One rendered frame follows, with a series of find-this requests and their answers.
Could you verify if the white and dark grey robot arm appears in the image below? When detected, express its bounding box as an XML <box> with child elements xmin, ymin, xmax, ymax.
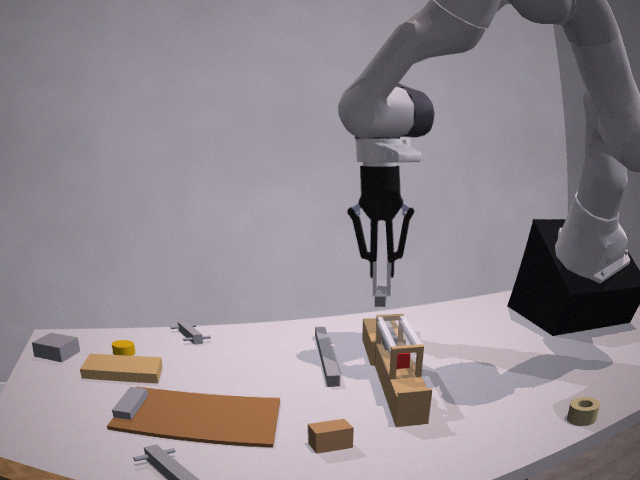
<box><xmin>338</xmin><ymin>0</ymin><xmax>640</xmax><ymax>284</ymax></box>

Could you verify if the beige roll of masking tape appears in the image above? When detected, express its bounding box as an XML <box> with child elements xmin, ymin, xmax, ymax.
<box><xmin>567</xmin><ymin>397</ymin><xmax>600</xmax><ymax>426</ymax></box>

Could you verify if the yellow short cylinder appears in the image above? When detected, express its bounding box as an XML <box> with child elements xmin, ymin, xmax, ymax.
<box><xmin>112</xmin><ymin>340</ymin><xmax>135</xmax><ymax>356</ymax></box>

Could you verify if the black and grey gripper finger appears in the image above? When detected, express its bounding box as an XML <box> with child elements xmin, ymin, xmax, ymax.
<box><xmin>347</xmin><ymin>203</ymin><xmax>378</xmax><ymax>296</ymax></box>
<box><xmin>384</xmin><ymin>203</ymin><xmax>414</xmax><ymax>296</ymax></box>

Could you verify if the brown flat board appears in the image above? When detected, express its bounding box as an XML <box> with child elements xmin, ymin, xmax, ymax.
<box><xmin>107</xmin><ymin>387</ymin><xmax>280</xmax><ymax>448</ymax></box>

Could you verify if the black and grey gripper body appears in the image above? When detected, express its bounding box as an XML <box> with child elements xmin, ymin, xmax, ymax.
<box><xmin>359</xmin><ymin>166</ymin><xmax>403</xmax><ymax>221</ymax></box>

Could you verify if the tan rectangular block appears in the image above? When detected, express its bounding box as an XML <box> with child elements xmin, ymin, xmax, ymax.
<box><xmin>80</xmin><ymin>354</ymin><xmax>163</xmax><ymax>384</ymax></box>

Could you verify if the small brown wooden block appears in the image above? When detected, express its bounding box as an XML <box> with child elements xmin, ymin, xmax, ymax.
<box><xmin>308</xmin><ymin>419</ymin><xmax>354</xmax><ymax>454</ymax></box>

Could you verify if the red cube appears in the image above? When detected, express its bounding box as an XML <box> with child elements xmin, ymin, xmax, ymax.
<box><xmin>397</xmin><ymin>353</ymin><xmax>410</xmax><ymax>369</ymax></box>

